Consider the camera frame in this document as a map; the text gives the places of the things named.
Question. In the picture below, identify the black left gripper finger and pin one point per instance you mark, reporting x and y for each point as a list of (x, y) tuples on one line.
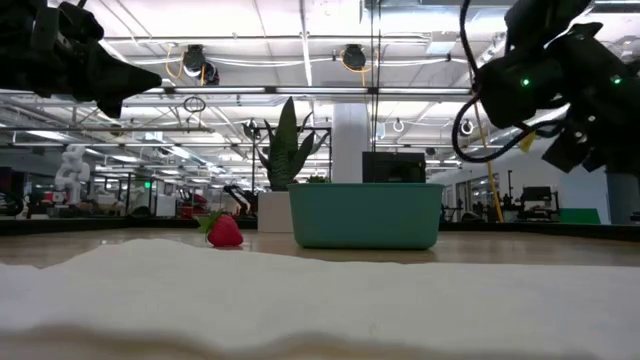
[(125, 75), (127, 92)]

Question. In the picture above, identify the red toy strawberry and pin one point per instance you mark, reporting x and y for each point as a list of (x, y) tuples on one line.
[(226, 232)]

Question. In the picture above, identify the teal plastic container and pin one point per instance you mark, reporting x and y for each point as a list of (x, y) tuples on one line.
[(365, 215)]

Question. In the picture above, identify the black background robot arm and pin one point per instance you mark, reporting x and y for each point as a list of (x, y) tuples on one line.
[(240, 197)]

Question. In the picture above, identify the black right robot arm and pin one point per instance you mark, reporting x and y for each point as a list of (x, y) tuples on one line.
[(520, 95)]

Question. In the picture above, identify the yellow tag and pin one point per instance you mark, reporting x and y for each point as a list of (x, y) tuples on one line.
[(527, 142)]

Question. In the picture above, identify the black background machine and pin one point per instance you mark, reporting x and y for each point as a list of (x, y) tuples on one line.
[(537, 195)]

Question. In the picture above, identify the green board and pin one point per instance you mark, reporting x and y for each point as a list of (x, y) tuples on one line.
[(580, 216)]

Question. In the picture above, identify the white humanoid robot figure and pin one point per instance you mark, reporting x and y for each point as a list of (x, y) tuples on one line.
[(72, 172)]

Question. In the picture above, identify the green snake plant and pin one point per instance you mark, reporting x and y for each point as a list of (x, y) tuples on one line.
[(286, 150)]

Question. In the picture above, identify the white plant pot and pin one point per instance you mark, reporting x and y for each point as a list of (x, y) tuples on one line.
[(274, 212)]

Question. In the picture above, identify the white folded cloth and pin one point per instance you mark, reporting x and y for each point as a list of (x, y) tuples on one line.
[(320, 300)]

